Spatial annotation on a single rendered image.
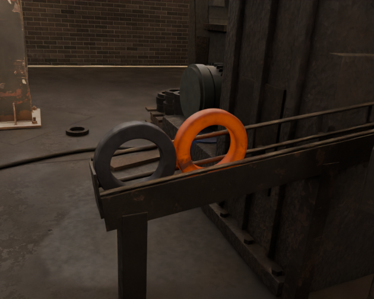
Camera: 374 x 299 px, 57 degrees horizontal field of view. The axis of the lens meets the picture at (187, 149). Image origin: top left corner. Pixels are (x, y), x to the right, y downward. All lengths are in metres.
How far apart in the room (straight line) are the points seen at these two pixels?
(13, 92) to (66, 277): 2.10
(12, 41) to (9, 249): 1.95
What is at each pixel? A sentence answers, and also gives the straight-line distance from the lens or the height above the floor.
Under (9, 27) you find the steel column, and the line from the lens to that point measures 3.21.
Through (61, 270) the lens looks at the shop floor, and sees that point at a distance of 1.51.
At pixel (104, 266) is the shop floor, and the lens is 1.50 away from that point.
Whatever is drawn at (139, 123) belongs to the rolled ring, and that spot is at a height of 0.73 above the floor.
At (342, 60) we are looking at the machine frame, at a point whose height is 0.86.
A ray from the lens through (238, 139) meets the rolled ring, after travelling 0.84.
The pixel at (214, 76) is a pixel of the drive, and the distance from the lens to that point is 2.14.
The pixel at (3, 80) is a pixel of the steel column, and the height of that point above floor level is 0.39.
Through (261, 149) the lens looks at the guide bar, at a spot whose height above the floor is 0.63.
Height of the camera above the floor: 0.94
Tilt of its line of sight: 21 degrees down
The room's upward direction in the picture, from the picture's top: 3 degrees clockwise
